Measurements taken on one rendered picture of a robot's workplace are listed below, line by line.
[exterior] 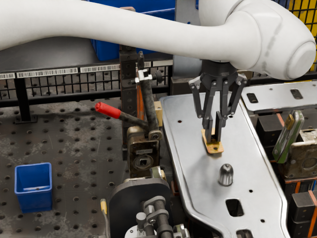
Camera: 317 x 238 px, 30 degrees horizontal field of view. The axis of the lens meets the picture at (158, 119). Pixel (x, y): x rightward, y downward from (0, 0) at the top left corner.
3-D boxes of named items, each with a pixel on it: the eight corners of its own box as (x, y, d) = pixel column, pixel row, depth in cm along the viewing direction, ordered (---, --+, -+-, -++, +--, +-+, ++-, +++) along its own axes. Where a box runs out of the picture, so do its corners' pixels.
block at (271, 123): (287, 208, 164) (304, 131, 146) (248, 213, 163) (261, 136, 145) (276, 183, 171) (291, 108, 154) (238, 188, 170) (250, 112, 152)
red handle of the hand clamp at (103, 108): (160, 132, 132) (99, 107, 125) (155, 139, 133) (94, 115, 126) (157, 120, 135) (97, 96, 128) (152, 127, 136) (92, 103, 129)
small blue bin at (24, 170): (55, 212, 162) (52, 190, 156) (18, 216, 160) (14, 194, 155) (54, 184, 170) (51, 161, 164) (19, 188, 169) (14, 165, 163)
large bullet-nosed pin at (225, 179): (233, 190, 130) (236, 168, 126) (219, 191, 130) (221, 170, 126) (229, 180, 133) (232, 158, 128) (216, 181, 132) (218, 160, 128)
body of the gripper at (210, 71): (204, 64, 120) (202, 100, 126) (245, 61, 121) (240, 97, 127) (196, 44, 126) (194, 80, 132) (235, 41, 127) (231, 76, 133)
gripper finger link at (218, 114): (216, 110, 135) (219, 110, 136) (214, 133, 140) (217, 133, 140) (219, 119, 133) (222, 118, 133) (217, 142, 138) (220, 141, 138)
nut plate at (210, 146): (224, 151, 136) (225, 148, 136) (208, 153, 136) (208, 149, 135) (215, 128, 143) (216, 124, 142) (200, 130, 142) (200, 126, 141)
